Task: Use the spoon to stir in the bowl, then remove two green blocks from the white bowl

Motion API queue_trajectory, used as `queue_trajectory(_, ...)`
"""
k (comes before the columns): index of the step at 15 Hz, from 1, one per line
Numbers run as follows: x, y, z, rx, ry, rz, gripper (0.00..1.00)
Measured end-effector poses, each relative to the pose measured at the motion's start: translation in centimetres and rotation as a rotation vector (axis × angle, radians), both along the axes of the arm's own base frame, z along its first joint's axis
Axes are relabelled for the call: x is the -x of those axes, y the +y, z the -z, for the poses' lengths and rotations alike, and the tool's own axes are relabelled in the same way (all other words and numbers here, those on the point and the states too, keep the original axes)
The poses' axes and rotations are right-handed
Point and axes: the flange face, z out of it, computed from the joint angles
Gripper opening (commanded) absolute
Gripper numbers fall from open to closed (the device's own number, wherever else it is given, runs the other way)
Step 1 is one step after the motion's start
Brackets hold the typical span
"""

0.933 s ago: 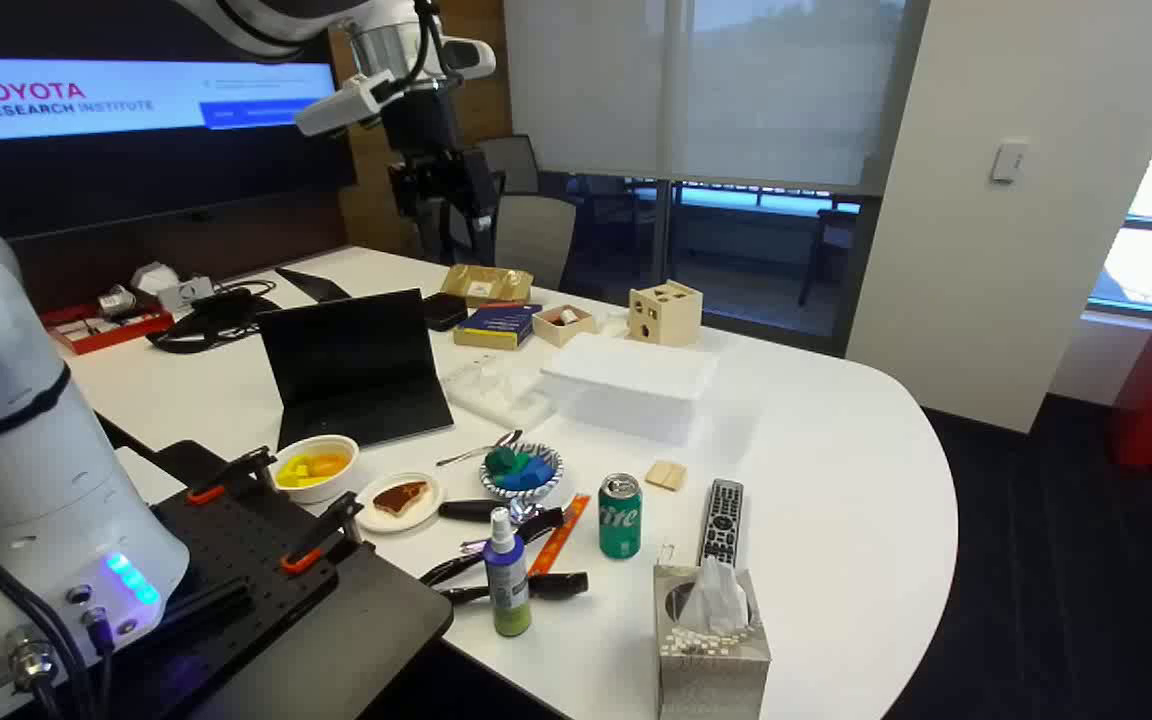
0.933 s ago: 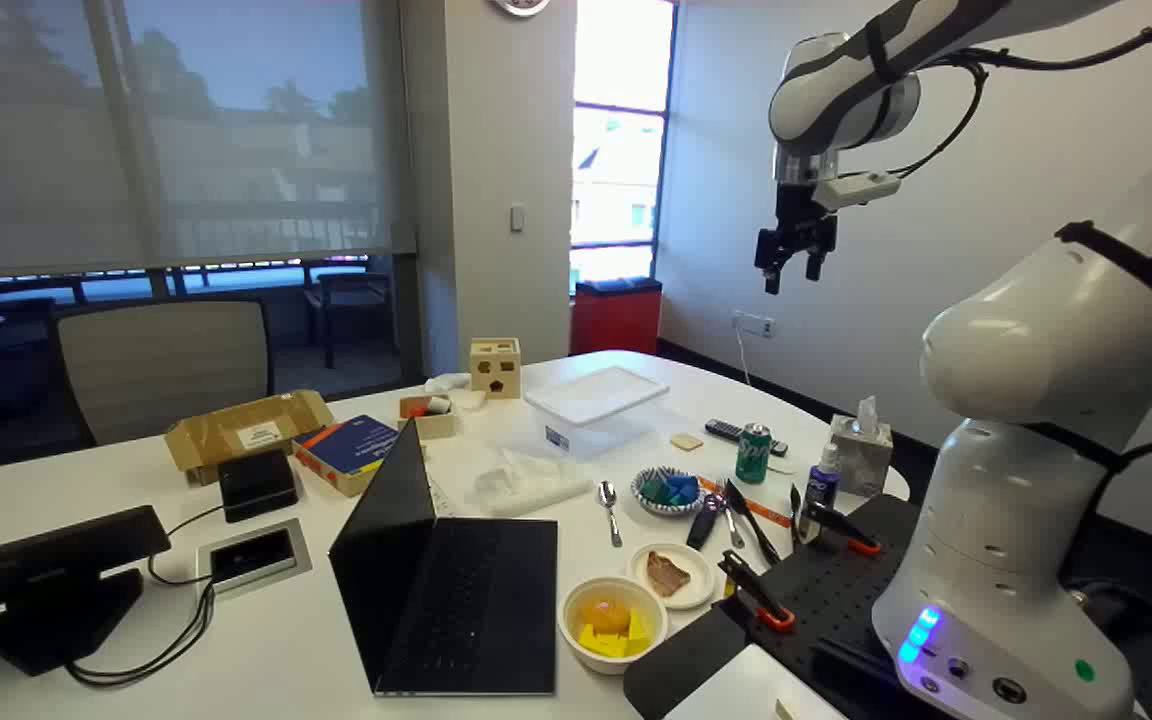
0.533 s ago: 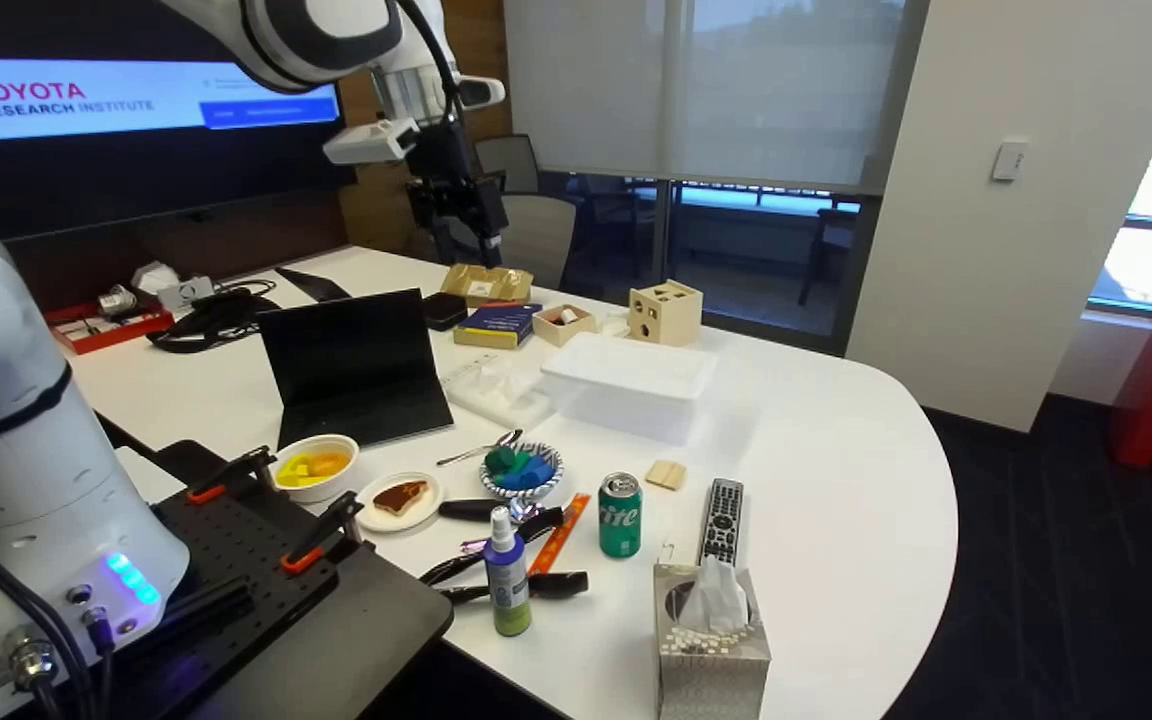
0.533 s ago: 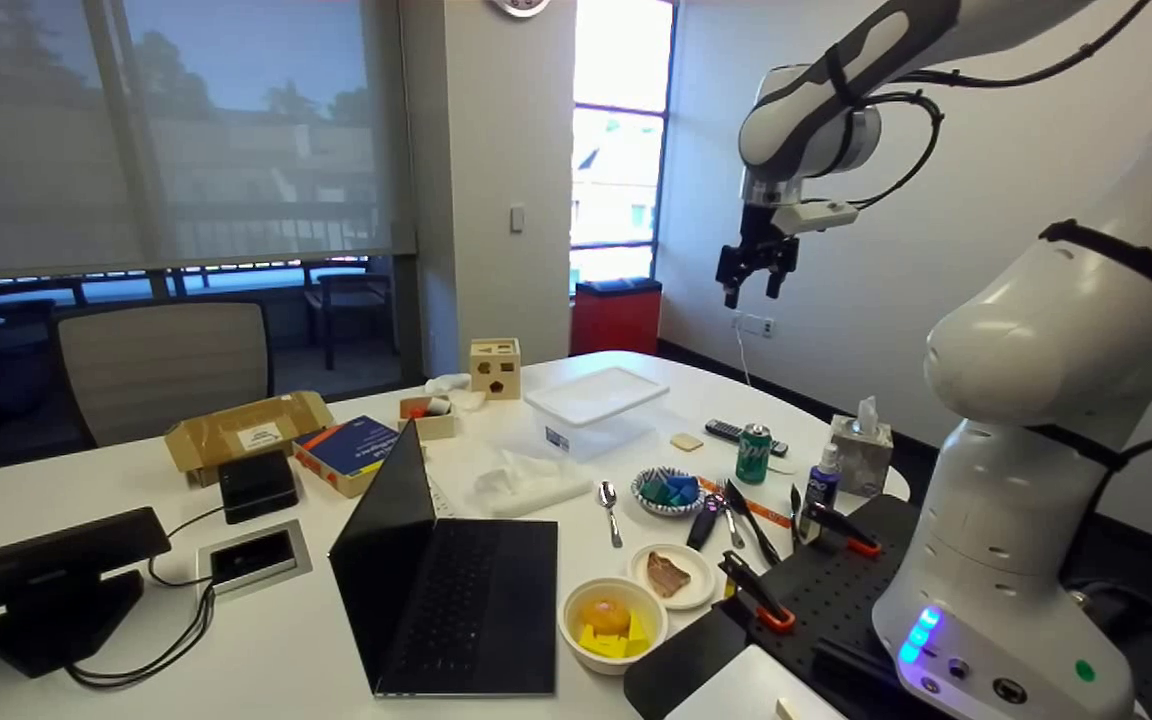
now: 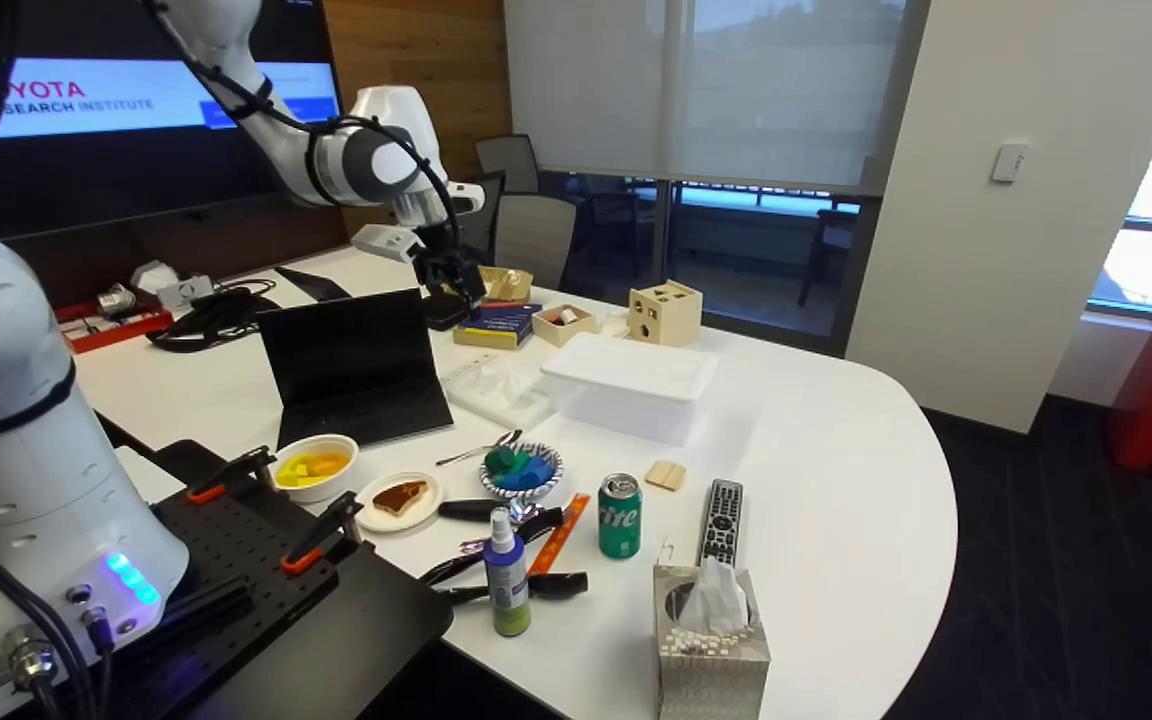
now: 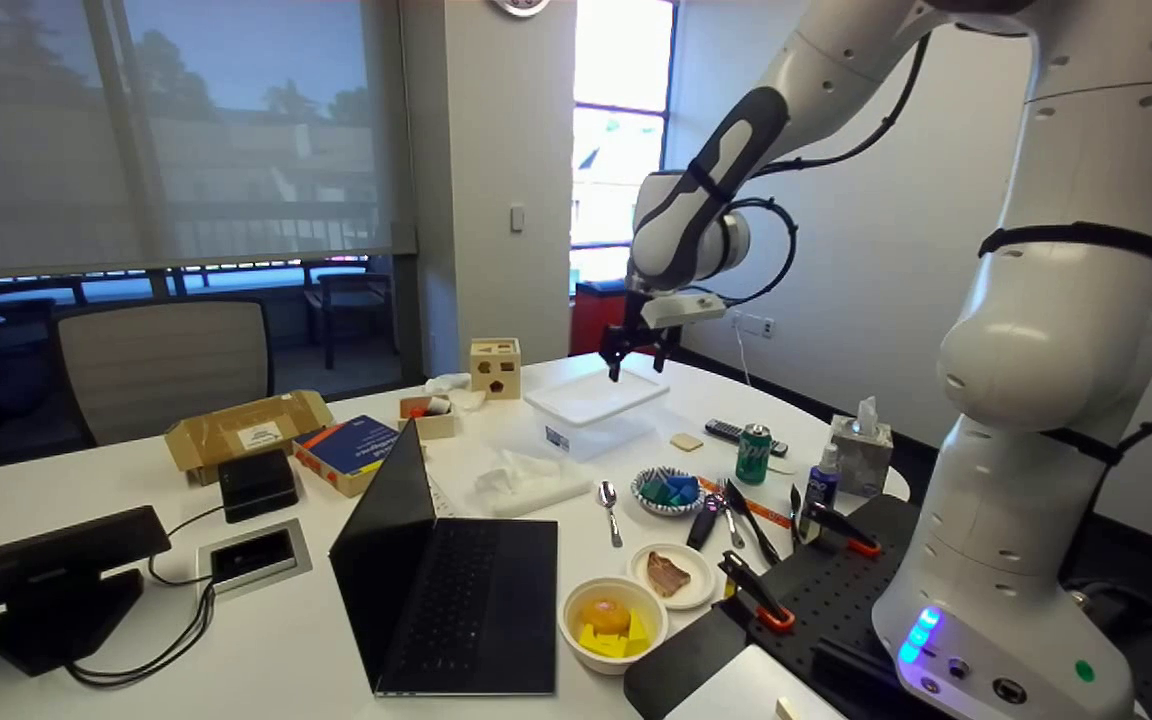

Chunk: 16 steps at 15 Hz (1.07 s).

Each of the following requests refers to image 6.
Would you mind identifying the blue and orange book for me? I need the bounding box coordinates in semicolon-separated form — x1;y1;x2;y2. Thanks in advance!
292;411;404;502

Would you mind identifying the black clamp with orange tip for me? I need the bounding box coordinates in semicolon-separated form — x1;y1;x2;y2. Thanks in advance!
715;550;801;636
809;502;887;566

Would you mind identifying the white bowl with yellow contents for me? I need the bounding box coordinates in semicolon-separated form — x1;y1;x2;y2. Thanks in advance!
555;572;671;681

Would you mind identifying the grey tissue box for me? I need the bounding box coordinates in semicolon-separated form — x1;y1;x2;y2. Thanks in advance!
824;392;895;502

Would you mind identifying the black display cable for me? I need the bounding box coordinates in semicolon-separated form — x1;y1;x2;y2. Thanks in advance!
63;496;229;691

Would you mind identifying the wooden shape sorter cube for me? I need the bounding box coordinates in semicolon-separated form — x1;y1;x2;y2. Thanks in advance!
468;334;524;405

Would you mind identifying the grey roller window blind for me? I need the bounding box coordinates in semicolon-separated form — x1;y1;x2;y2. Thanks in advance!
0;0;400;284

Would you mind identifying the orange marker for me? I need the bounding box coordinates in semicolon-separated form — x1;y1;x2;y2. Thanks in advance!
697;472;801;532

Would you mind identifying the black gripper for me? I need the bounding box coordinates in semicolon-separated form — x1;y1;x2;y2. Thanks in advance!
597;299;685;388

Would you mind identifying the black mounting board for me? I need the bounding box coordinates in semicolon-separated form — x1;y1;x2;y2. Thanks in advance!
619;493;951;720

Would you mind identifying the table power outlet panel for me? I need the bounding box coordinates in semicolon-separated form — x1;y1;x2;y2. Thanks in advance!
196;517;317;591

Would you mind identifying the dark background chair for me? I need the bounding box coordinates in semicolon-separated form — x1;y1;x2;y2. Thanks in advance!
300;255;400;372

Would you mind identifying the cardboard box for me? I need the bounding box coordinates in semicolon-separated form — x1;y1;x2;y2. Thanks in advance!
159;388;337;489

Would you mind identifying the padded office chair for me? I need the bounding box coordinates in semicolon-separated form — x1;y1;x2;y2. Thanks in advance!
54;298;277;449

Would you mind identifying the white paper sheet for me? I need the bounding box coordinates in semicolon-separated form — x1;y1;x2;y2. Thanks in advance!
666;640;849;720

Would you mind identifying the metal spoon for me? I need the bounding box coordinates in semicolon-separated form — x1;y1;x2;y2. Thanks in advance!
591;477;630;554

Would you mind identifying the white bowl with toy blocks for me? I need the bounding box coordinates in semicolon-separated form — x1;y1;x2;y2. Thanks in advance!
634;466;710;526

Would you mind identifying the small black box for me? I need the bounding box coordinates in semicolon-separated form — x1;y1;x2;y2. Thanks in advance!
215;444;303;526

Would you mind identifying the brown bread piece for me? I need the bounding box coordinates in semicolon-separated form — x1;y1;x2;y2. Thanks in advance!
645;550;692;601

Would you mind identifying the white plastic lidded container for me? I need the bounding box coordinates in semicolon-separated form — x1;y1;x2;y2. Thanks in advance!
520;365;677;466

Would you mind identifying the black open laptop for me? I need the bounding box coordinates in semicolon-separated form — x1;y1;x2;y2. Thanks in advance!
328;422;563;702

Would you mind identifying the small white plate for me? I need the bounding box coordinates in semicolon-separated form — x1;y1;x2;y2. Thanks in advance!
630;542;724;616

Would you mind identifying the long black tool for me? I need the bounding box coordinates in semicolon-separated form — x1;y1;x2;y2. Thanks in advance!
724;477;788;572

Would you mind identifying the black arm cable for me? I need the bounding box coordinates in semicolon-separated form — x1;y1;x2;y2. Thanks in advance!
719;33;936;314

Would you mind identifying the red bin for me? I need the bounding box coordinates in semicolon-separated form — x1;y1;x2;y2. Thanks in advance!
567;281;639;357

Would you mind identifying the clear plastic bag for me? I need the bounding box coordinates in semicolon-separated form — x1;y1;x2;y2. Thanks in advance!
459;444;597;520

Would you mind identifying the thick black marker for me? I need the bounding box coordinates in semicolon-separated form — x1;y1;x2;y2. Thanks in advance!
685;493;729;554

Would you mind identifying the grey remote control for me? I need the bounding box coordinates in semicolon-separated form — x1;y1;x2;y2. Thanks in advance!
704;415;793;460

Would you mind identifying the green soda can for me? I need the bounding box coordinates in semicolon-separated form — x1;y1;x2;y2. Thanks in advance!
732;422;777;489

